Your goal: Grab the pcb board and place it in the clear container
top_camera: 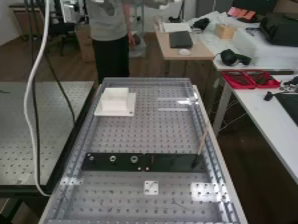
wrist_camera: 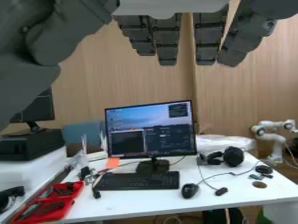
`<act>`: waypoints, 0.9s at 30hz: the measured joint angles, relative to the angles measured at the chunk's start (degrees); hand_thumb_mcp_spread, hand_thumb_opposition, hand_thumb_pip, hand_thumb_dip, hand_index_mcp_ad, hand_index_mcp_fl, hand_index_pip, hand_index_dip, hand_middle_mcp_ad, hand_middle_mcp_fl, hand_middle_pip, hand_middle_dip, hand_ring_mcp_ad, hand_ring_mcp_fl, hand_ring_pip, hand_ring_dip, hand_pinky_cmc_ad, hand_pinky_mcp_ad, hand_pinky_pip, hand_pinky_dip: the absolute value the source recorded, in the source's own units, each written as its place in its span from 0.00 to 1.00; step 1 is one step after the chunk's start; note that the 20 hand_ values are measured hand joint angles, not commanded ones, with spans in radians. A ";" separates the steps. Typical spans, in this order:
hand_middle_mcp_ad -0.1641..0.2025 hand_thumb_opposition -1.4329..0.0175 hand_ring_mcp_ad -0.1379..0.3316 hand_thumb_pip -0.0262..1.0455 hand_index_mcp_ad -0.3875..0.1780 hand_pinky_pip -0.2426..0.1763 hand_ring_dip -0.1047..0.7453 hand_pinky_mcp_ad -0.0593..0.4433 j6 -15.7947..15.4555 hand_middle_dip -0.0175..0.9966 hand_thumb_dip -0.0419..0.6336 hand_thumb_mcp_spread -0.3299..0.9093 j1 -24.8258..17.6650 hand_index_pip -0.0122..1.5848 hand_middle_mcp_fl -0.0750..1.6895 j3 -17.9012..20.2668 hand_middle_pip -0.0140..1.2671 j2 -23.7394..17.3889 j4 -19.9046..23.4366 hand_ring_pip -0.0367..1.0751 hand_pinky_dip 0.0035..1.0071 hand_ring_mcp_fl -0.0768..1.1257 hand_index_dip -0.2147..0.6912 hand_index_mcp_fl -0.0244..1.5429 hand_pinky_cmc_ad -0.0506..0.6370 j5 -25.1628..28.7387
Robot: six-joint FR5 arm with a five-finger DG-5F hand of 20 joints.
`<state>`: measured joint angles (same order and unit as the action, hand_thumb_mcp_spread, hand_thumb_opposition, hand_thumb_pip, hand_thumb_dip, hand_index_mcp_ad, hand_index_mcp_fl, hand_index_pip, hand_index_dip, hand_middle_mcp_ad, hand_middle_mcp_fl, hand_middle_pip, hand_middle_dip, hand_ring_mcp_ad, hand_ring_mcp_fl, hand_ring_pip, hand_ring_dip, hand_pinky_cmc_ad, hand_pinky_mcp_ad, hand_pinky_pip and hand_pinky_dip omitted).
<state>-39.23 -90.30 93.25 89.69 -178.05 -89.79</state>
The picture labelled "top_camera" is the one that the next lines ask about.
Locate small white square plate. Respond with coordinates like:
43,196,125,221
142,180,160,196

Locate wooden desk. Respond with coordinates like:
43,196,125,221
154,23,217,80

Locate thin stick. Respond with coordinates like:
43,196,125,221
196,121,210,158

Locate black cable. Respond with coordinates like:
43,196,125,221
24,0,77,188

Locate black closed laptop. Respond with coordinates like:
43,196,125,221
169,30,196,49

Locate clear box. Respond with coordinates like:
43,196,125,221
41,169,250,224
72,77,224,173

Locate black plate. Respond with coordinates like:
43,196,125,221
83,152,209,173

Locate black bag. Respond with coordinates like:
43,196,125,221
258,12,298,48

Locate black headphones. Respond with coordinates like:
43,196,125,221
220,48,253,67

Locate small white box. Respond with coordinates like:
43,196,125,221
93,87,137,117

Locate red tray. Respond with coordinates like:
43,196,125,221
221,70,257,90
246,69,282,89

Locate person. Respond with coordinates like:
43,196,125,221
84,0,140,84

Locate small wooden box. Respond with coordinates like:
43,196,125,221
214,23,237,41

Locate white cable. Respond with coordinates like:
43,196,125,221
23,0,53,198

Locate white desk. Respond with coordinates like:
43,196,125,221
212,74,298,185

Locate black chair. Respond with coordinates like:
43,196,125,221
47,20,81,57

